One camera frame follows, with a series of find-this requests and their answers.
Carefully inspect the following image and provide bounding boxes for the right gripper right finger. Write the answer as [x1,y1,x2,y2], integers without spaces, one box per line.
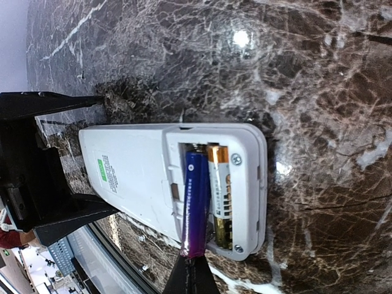
[191,256,220,294]

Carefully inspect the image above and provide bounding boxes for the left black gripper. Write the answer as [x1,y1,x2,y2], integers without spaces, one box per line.
[1,91,119,246]

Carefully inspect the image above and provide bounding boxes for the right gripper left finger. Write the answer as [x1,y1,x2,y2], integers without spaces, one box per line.
[162,255,192,294]

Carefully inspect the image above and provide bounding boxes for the purple battery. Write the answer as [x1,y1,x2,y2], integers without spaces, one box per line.
[180,151,211,259]

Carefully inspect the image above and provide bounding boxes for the white remote control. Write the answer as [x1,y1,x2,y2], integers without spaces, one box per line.
[78,123,268,261]

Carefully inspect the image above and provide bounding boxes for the copper top battery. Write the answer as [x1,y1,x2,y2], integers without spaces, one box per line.
[206,145,233,250]

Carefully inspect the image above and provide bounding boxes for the black front rail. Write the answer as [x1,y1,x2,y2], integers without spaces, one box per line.
[70,222,160,294]

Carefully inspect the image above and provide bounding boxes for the white slotted cable duct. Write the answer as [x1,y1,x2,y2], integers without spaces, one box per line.
[48,237,75,276]

